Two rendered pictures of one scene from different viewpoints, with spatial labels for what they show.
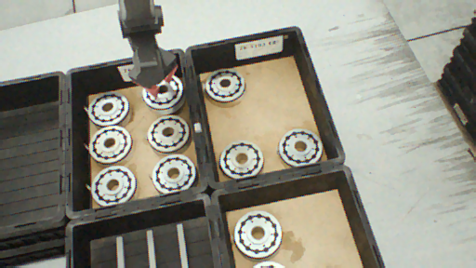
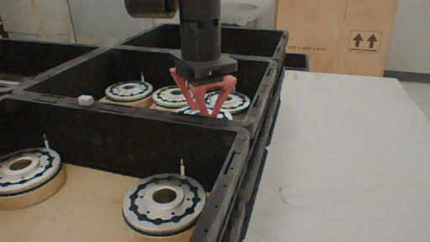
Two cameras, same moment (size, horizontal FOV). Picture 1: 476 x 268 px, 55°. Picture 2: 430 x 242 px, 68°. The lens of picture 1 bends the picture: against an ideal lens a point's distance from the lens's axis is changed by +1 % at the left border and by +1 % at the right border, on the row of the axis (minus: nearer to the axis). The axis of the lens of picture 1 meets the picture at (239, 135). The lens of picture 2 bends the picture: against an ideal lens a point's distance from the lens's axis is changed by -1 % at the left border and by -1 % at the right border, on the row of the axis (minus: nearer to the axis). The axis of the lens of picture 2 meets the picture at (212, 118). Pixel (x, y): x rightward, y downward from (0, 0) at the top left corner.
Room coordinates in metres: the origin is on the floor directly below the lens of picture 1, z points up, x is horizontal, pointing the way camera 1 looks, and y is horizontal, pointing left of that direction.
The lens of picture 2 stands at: (0.85, -0.24, 1.13)
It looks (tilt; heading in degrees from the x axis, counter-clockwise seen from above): 28 degrees down; 111
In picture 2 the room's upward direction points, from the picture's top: straight up
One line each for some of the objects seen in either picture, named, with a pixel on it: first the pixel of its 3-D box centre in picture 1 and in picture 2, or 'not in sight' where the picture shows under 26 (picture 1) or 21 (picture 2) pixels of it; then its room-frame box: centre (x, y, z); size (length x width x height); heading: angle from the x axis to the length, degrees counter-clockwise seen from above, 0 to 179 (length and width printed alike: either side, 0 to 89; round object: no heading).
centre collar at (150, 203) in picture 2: (225, 83); (165, 197); (0.69, 0.02, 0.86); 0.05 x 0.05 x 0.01
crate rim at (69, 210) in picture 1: (132, 127); (159, 80); (0.56, 0.24, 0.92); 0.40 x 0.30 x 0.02; 5
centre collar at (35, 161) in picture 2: (242, 158); (21, 165); (0.47, 0.00, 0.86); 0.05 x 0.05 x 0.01
